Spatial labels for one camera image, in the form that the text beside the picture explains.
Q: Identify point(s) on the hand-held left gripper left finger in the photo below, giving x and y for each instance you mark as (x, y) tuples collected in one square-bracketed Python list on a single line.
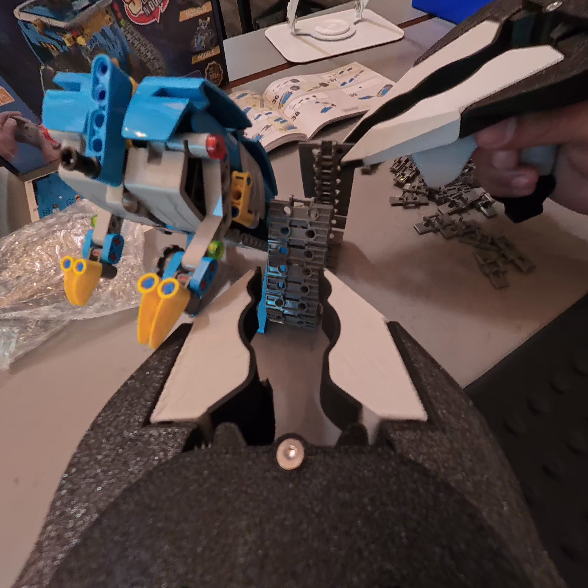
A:
[(206, 367)]

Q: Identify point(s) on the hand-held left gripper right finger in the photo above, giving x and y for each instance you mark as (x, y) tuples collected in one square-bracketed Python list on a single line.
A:
[(372, 367)]

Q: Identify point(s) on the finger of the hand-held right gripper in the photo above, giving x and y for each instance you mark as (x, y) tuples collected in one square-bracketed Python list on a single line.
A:
[(450, 50), (436, 124)]

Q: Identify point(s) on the pile of grey track links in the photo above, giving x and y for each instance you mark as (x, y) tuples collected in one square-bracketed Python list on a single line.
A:
[(473, 220)]

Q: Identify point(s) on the blue toy robot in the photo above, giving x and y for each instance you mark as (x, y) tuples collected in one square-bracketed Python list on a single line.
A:
[(160, 174)]

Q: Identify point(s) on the grey desk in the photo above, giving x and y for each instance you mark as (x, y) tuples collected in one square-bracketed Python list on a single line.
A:
[(436, 312)]

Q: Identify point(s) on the person's right hand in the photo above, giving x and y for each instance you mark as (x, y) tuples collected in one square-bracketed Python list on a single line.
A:
[(569, 151)]

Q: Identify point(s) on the blue plastic bin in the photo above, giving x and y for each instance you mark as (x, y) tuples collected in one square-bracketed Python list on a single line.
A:
[(441, 3)]

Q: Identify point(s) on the instruction booklet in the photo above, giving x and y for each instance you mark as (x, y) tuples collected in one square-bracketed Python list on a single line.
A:
[(312, 101)]

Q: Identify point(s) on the black perforated pad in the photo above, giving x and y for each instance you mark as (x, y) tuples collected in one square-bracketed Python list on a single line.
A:
[(537, 436)]

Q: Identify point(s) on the blue sticker sheet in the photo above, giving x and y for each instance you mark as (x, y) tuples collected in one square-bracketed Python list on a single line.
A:
[(46, 202)]

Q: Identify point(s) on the dark blue robot kit box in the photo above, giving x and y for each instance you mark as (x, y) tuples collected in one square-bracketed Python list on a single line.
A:
[(160, 27)]

